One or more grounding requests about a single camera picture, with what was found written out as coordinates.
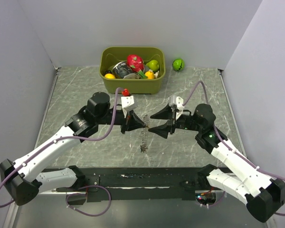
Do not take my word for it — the yellow lemon toy right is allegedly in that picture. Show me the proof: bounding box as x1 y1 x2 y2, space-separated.
145 71 155 79

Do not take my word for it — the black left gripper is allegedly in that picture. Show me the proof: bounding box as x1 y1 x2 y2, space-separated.
96 107 146 134

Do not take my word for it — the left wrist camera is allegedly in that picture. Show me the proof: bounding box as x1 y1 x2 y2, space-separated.
121 95 137 116

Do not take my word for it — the green watermelon toy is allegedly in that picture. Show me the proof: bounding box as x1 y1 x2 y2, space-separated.
172 58 185 72

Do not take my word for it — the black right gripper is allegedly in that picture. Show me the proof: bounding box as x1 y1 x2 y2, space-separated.
148 102 203 139

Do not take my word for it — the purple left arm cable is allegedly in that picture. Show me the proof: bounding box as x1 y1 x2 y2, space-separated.
0 87 124 217

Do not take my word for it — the green pear toy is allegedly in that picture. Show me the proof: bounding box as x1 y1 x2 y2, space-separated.
146 59 160 72

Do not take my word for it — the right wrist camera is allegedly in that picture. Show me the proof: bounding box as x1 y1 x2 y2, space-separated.
169 95 184 121

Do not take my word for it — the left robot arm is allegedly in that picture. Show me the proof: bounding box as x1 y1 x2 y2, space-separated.
0 89 146 206

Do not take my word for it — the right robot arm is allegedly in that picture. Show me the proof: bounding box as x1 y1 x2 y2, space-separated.
149 104 285 223

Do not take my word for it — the yellow lemon toy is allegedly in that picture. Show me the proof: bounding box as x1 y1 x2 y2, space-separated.
145 71 155 79
104 73 116 79

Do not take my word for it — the olive green plastic bin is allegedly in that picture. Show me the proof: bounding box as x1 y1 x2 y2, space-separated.
99 47 166 94

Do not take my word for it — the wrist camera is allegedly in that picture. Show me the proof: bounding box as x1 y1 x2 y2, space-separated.
169 95 184 121
121 95 137 116

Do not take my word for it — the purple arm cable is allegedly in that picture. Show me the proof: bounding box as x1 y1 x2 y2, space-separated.
0 87 124 217
182 80 285 216

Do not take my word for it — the yellow lemon toy left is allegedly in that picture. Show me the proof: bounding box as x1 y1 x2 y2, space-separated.
104 73 116 79

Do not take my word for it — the red dragon fruit toy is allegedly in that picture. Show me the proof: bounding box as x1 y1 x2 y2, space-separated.
126 54 144 73

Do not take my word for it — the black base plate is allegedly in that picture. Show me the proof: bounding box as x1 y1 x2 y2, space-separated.
57 167 216 202

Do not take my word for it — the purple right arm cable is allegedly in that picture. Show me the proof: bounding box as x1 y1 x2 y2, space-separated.
182 80 285 216

